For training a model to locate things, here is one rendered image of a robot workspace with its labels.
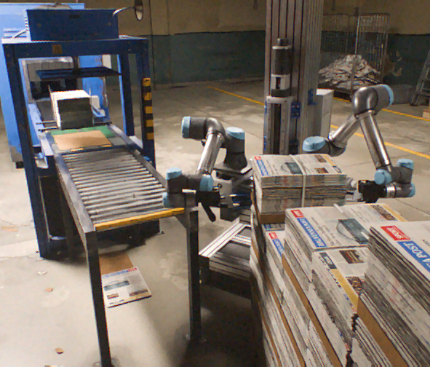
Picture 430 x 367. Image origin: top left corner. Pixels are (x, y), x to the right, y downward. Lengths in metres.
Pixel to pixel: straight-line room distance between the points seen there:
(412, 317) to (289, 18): 2.01
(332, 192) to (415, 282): 1.16
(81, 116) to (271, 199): 2.46
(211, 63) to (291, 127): 9.15
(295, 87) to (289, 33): 0.30
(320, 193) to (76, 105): 2.59
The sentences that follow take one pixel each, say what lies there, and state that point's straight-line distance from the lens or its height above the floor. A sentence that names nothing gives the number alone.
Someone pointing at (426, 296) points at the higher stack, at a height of 1.26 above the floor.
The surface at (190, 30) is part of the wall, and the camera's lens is 11.46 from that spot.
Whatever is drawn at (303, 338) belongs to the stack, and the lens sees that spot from 1.52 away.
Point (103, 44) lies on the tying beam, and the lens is 3.24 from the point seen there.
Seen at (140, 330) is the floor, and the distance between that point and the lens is 2.70.
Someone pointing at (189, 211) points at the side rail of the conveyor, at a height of 0.80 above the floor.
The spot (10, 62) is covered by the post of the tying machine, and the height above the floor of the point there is 1.43.
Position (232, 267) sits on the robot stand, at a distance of 2.83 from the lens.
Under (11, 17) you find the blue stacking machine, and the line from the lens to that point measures 5.49.
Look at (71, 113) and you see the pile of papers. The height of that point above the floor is 0.93.
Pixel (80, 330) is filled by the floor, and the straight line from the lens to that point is 2.79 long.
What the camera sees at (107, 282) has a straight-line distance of 3.13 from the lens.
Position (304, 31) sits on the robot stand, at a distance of 2.59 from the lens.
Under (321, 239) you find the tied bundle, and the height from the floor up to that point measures 1.06.
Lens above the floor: 1.69
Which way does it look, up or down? 21 degrees down
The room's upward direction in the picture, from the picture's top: 1 degrees counter-clockwise
